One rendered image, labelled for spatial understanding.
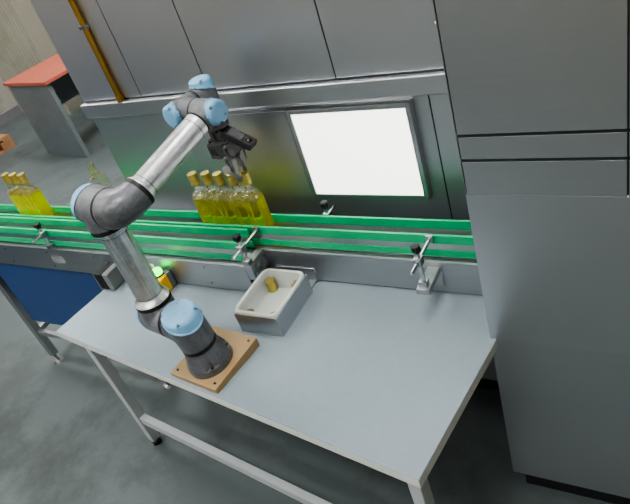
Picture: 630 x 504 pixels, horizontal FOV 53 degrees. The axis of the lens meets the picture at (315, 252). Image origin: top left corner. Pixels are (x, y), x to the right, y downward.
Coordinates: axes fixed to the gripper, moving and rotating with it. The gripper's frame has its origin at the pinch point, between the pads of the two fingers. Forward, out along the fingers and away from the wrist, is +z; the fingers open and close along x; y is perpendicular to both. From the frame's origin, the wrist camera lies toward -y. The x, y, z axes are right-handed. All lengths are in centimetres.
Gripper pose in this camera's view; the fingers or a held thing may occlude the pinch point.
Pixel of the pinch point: (243, 175)
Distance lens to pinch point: 214.8
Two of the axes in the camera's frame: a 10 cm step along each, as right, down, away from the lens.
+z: 2.8, 7.8, 5.6
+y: -8.6, -0.5, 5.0
